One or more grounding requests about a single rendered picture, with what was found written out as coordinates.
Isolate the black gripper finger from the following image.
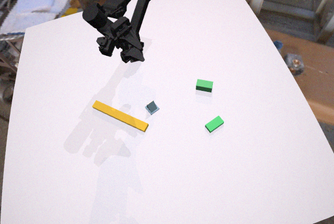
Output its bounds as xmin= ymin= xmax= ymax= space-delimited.
xmin=124 ymin=48 xmax=145 ymax=62
xmin=117 ymin=25 xmax=142 ymax=50

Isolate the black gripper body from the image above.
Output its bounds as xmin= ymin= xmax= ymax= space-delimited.
xmin=105 ymin=17 xmax=134 ymax=63

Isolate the yellow bar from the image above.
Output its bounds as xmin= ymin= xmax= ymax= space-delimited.
xmin=92 ymin=100 xmax=149 ymax=133

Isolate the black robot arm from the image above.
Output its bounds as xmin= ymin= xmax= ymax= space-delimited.
xmin=82 ymin=0 xmax=150 ymax=57

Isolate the green rectangular block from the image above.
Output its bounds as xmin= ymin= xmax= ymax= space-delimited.
xmin=205 ymin=116 xmax=224 ymax=133
xmin=196 ymin=79 xmax=213 ymax=92

